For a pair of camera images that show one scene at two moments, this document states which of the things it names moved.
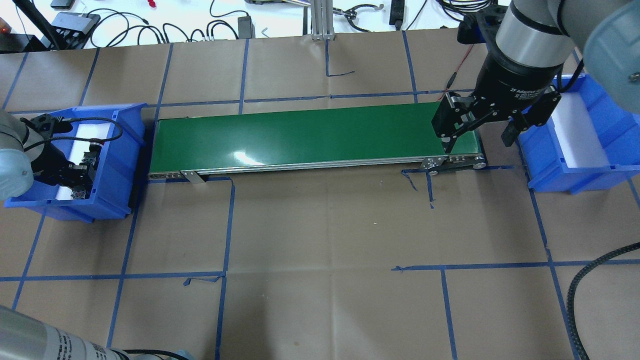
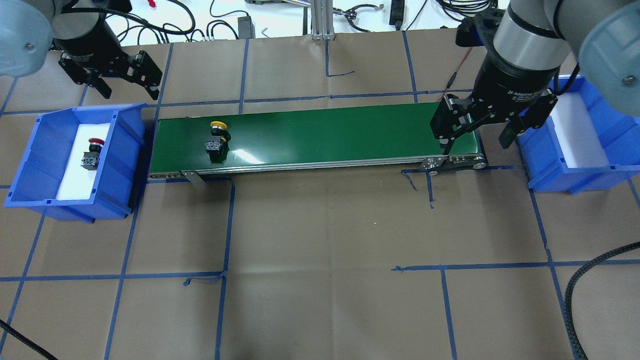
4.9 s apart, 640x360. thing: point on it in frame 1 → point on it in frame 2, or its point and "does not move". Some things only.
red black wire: [451, 80] does not move
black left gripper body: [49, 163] → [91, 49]
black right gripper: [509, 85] does not move
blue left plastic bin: [118, 171] does not move
